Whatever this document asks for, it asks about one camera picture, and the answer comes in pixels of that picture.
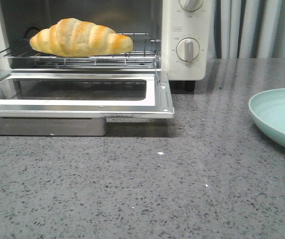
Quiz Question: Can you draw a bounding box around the white Toshiba toaster oven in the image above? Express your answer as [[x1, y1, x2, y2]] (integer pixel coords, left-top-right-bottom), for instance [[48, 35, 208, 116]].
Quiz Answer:
[[0, 0, 212, 91]]

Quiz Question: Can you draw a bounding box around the grey-white curtain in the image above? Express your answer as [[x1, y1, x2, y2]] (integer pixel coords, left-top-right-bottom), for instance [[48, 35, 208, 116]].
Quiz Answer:
[[208, 0, 285, 59]]

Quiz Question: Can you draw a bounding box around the toaster oven glass door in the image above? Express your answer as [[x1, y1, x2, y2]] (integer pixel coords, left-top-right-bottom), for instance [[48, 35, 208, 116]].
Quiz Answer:
[[0, 70, 174, 136]]

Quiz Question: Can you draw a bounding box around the metal oven wire rack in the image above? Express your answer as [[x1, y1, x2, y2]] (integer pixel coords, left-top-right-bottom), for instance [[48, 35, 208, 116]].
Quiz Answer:
[[0, 33, 161, 69]]

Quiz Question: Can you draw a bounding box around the light green plate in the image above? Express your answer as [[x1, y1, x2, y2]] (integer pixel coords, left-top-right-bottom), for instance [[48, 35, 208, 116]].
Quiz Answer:
[[248, 88, 285, 147]]

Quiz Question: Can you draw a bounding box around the oven control knob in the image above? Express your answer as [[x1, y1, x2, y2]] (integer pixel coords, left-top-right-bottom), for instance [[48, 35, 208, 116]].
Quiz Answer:
[[179, 0, 204, 12], [176, 38, 200, 62]]

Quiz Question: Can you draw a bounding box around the upper oven control knob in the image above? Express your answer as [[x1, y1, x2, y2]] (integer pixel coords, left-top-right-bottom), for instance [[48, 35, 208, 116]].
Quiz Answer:
[[179, 0, 204, 12]]

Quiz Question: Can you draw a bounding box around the golden croissant bread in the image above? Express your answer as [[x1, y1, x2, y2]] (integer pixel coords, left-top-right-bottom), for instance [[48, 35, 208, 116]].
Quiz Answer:
[[29, 18, 134, 57]]

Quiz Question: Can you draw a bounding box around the lower oven control knob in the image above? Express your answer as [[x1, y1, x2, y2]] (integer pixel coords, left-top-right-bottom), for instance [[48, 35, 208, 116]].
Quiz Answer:
[[176, 38, 200, 62]]

